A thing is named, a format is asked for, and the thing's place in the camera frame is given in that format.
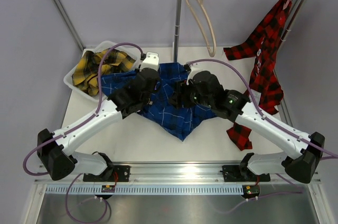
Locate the blue plaid shirt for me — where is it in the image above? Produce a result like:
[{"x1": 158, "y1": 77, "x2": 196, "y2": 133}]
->
[{"x1": 101, "y1": 61, "x2": 216, "y2": 143}]

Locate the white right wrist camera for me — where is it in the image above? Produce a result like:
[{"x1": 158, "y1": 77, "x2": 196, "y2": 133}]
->
[{"x1": 186, "y1": 62, "x2": 203, "y2": 86}]

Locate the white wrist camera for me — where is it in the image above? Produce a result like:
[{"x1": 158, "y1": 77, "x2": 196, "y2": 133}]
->
[
  {"x1": 186, "y1": 62, "x2": 203, "y2": 86},
  {"x1": 139, "y1": 52, "x2": 159, "y2": 71}
]

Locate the yellow plaid shirt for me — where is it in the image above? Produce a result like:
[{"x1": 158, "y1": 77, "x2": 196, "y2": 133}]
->
[{"x1": 72, "y1": 49, "x2": 136, "y2": 96}]

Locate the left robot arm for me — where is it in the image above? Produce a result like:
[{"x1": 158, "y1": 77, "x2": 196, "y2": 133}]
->
[{"x1": 37, "y1": 68, "x2": 161, "y2": 181}]

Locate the white slotted cable duct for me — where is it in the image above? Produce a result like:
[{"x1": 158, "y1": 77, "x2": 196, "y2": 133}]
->
[{"x1": 45, "y1": 184, "x2": 243, "y2": 195}]

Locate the red plaid shirt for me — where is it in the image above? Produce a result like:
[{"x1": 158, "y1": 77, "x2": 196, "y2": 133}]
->
[{"x1": 223, "y1": 0, "x2": 293, "y2": 152}]

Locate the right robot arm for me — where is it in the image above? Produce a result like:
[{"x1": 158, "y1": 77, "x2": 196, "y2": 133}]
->
[{"x1": 168, "y1": 71, "x2": 325, "y2": 184}]

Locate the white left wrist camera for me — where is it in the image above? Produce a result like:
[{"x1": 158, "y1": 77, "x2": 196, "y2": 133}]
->
[{"x1": 139, "y1": 52, "x2": 159, "y2": 71}]

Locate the aluminium mounting rail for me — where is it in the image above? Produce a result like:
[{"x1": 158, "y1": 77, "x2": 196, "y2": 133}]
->
[{"x1": 34, "y1": 162, "x2": 322, "y2": 184}]

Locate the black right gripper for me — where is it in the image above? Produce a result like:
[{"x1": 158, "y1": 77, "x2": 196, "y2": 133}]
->
[{"x1": 168, "y1": 79, "x2": 213, "y2": 109}]

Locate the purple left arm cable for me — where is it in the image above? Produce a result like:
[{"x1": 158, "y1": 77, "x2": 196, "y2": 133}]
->
[{"x1": 23, "y1": 42, "x2": 145, "y2": 222}]

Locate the beige hanger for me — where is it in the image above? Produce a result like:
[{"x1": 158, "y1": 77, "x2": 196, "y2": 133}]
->
[{"x1": 185, "y1": 0, "x2": 217, "y2": 58}]

